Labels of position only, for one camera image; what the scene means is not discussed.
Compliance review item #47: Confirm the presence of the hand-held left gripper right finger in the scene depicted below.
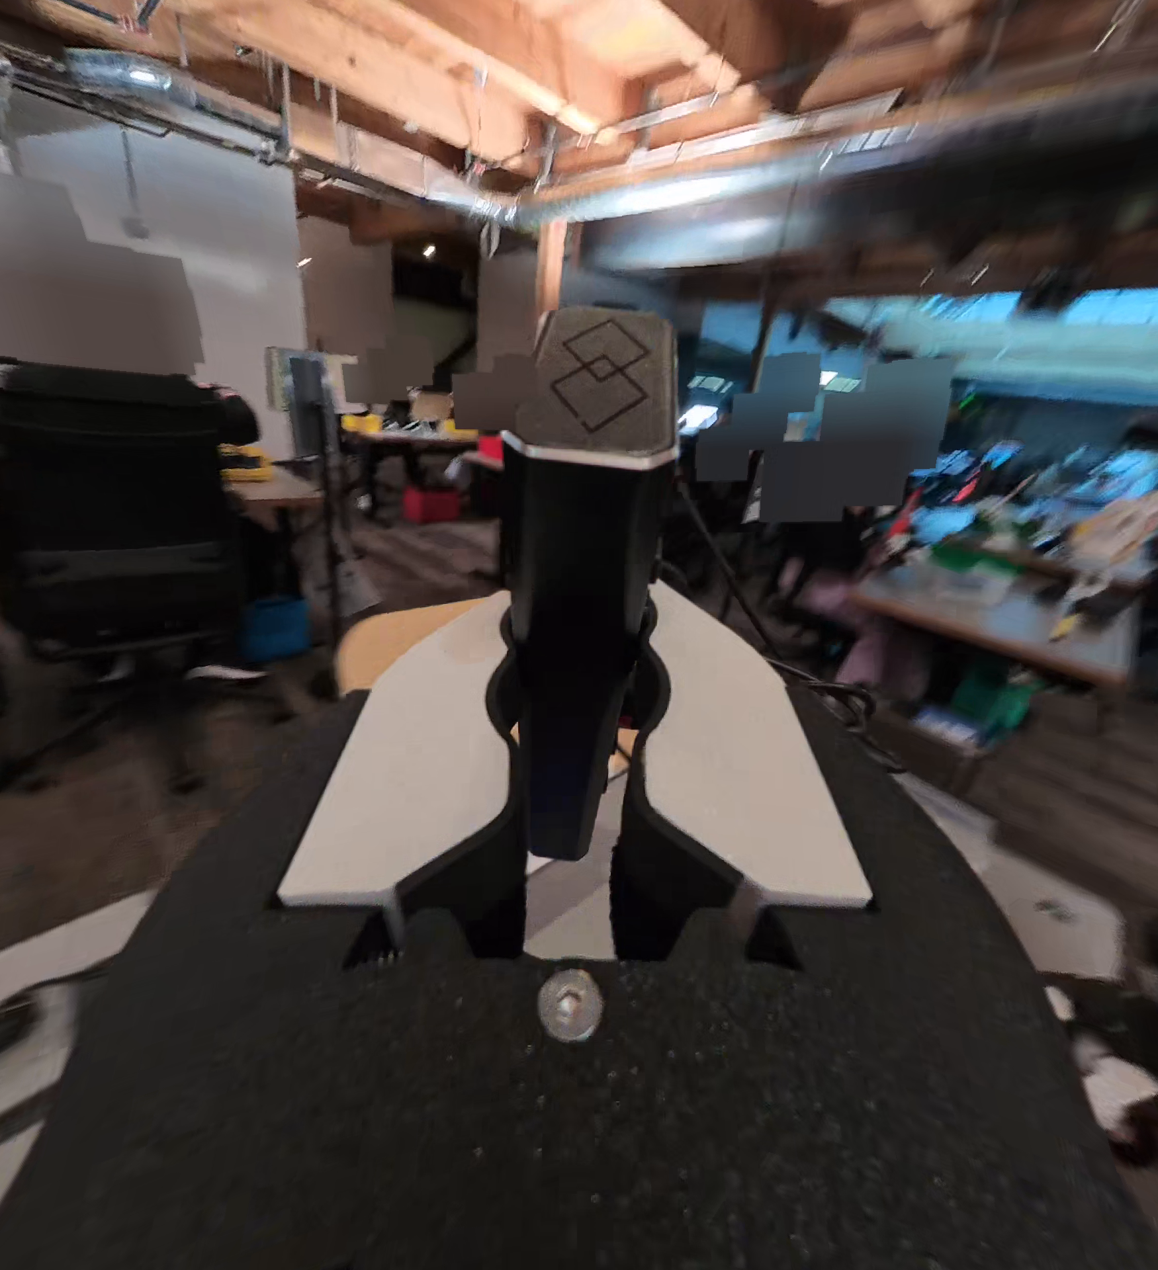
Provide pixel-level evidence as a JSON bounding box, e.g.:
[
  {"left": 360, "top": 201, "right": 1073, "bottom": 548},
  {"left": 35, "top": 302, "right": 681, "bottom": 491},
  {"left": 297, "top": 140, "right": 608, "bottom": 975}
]
[{"left": 609, "top": 584, "right": 875, "bottom": 961}]

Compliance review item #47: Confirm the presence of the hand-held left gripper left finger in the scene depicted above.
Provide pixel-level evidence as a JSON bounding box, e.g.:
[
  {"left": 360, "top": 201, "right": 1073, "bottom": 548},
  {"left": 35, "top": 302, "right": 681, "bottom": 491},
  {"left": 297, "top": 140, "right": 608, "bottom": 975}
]
[{"left": 276, "top": 598, "right": 534, "bottom": 961}]

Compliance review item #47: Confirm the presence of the black power adapter grey top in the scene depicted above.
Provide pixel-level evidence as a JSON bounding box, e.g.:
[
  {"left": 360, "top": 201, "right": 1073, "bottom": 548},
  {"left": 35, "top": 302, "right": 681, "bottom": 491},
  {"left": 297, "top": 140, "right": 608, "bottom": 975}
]
[{"left": 498, "top": 306, "right": 682, "bottom": 861}]

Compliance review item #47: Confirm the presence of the blue box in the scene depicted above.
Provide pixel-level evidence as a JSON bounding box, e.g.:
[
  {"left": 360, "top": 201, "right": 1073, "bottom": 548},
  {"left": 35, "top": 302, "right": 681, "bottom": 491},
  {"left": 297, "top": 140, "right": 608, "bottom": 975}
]
[{"left": 240, "top": 593, "right": 316, "bottom": 664}]

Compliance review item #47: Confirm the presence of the cluttered work table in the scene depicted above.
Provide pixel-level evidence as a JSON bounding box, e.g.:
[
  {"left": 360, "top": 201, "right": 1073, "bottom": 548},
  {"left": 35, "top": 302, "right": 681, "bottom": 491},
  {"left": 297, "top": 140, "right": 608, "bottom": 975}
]
[{"left": 851, "top": 466, "right": 1158, "bottom": 691}]

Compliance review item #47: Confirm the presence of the black office chair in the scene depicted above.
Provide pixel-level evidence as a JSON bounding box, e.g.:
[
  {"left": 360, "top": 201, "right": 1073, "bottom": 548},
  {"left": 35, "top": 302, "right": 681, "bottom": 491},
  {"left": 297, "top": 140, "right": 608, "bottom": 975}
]
[{"left": 0, "top": 361, "right": 264, "bottom": 696}]

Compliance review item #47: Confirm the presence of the silver air duct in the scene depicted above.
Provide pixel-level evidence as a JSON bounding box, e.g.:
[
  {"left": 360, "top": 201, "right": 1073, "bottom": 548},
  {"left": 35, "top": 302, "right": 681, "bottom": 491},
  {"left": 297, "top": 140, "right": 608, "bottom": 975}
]
[{"left": 63, "top": 44, "right": 288, "bottom": 151}]

